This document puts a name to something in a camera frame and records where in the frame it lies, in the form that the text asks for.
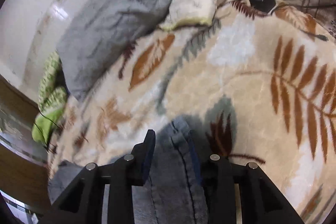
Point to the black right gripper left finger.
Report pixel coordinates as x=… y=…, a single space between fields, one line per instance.
x=143 y=156

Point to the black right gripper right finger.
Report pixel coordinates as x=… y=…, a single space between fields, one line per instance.
x=199 y=152

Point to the grey-blue denim pants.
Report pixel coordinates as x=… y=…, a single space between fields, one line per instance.
x=171 y=193

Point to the beige leaf-pattern fleece blanket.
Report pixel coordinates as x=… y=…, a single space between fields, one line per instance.
x=263 y=85

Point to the green patterned cloth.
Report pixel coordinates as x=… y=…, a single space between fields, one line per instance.
x=52 y=98

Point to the brown wooden door with glass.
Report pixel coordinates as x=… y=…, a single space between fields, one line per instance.
x=23 y=162

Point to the grey quilted blanket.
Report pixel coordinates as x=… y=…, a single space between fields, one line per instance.
x=99 y=34

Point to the black power adapter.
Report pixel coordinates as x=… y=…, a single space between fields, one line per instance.
x=263 y=5

